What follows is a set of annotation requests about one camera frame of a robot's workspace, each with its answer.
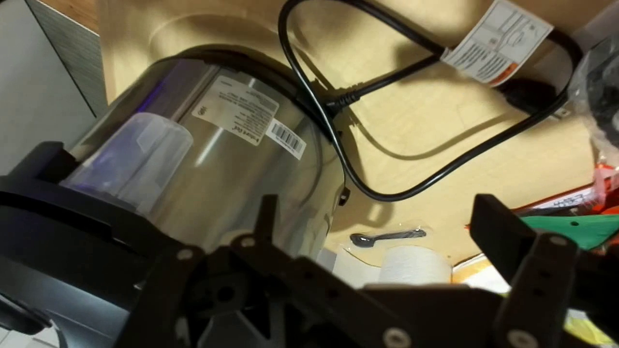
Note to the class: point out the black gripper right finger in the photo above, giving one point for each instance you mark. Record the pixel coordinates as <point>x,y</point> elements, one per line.
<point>547,290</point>

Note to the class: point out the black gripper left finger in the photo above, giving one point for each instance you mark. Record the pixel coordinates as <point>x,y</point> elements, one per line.
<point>193,290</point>

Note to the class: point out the steel cooker with black lid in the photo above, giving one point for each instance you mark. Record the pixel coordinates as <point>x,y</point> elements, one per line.
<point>224,174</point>

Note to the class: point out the green flat card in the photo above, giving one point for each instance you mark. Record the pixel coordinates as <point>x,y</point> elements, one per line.
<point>572,228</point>

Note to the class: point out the red snack packet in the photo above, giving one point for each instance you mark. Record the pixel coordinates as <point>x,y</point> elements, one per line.
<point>601,185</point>

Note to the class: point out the white paper towel roll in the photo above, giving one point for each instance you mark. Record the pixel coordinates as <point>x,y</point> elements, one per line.
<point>412,265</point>

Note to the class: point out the small metal spoon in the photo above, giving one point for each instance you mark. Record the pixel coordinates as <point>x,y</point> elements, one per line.
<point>367,239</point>

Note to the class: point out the clear plastic bag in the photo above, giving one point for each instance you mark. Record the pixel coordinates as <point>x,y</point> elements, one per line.
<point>599,96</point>

